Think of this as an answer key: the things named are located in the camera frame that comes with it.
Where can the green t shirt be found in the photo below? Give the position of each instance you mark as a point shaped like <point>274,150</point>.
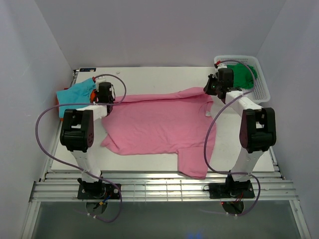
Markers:
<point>242,76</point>

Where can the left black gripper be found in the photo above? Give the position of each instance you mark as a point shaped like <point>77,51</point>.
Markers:
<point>112,99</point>

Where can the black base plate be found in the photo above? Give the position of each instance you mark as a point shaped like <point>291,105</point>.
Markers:
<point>109,191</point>
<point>224,190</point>

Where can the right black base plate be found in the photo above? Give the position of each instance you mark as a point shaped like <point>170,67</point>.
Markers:
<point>224,190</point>

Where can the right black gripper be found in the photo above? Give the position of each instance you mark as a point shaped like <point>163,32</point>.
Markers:
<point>207,89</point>

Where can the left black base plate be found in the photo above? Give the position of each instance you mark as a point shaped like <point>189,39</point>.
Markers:
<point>109,191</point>

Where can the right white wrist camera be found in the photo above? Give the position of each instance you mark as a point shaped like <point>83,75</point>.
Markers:
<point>219,65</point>

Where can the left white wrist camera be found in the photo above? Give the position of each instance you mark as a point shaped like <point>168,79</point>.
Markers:
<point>98,80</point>

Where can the pink t shirt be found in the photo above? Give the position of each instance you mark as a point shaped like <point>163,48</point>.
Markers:
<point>164,123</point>

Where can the white plastic basket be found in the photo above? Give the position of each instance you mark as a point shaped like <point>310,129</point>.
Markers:
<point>261,93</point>

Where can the dark label sticker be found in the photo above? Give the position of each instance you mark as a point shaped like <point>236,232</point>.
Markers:
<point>87,69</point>

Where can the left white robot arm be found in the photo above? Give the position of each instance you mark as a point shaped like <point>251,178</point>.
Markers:
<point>77,135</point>

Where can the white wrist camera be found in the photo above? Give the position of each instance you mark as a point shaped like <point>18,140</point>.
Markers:
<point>219,65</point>
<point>98,80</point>

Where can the orange folded t shirt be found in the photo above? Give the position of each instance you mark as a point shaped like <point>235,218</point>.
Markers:
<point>81,97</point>

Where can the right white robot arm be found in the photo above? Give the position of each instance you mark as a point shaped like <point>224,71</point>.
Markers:
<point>257,134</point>

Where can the cyan folded t shirt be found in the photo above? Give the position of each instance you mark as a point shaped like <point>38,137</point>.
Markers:
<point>84,86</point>

